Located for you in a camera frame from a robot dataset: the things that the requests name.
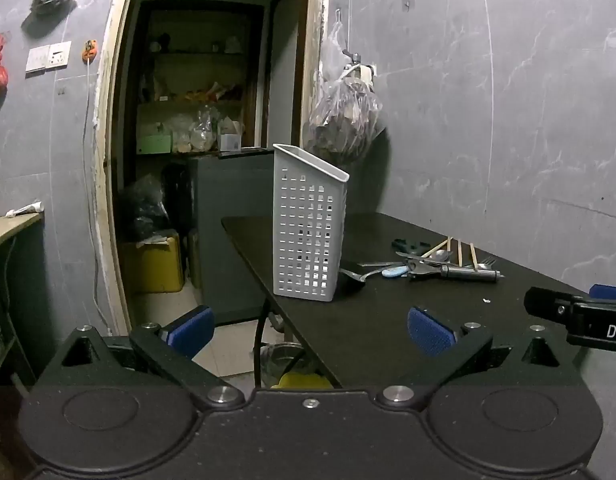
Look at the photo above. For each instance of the clear food bag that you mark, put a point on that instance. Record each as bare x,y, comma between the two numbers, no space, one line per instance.
203,132

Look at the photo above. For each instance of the steel utensil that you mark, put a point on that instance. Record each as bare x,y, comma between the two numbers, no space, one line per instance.
360,274

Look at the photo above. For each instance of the wooden shelf unit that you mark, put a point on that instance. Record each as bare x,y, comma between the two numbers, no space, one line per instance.
197,75

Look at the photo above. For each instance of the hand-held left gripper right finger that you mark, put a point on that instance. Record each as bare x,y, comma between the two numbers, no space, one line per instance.
430,337

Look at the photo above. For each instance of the white wall hook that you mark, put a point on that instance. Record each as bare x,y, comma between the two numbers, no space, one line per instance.
362,72

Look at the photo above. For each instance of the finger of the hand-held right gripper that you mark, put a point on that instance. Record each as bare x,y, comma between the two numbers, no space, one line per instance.
610,292
545,305

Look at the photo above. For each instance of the yellow container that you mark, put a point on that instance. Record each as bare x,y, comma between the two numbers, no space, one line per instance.
152,265

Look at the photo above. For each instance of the wooden side shelf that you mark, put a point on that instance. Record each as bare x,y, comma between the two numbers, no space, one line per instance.
10,227

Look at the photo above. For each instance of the clear plastic bag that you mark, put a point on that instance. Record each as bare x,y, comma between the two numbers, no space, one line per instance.
343,120

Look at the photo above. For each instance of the metal bowl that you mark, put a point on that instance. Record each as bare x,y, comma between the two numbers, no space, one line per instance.
283,360

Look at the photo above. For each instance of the steel fork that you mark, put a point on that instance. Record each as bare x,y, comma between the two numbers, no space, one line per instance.
487,262

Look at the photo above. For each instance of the yellow plastic object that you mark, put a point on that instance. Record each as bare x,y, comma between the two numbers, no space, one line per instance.
303,381

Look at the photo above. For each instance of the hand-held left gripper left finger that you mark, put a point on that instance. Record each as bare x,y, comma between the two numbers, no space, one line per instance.
192,330

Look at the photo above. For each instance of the green box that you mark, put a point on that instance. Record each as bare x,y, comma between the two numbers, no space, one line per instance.
153,144

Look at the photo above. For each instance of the white perforated utensil basket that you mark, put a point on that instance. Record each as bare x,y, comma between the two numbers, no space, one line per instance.
308,220

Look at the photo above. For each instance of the white tube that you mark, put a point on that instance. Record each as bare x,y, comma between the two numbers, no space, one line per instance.
25,209

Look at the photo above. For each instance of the orange wall hook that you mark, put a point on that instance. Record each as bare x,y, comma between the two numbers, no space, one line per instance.
90,49

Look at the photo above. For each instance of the white switch plate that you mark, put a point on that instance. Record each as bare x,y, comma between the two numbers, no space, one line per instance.
48,57

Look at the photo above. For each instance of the black plastic bag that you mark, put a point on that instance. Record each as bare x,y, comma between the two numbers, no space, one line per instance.
145,207

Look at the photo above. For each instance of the small white box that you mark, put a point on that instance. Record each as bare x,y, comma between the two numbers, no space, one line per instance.
230,142

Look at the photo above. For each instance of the grey cabinet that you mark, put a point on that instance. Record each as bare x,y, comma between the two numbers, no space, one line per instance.
227,190

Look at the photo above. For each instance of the steel spoon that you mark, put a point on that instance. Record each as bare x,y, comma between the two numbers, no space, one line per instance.
440,255

